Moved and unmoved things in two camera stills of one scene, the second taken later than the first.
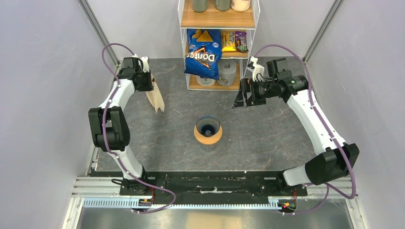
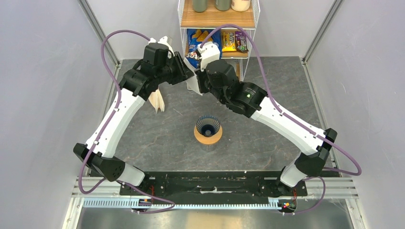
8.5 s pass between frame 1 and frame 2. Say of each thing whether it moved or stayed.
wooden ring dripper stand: stayed
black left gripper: moved
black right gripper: moved
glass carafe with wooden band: stayed
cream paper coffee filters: stayed
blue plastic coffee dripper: stayed
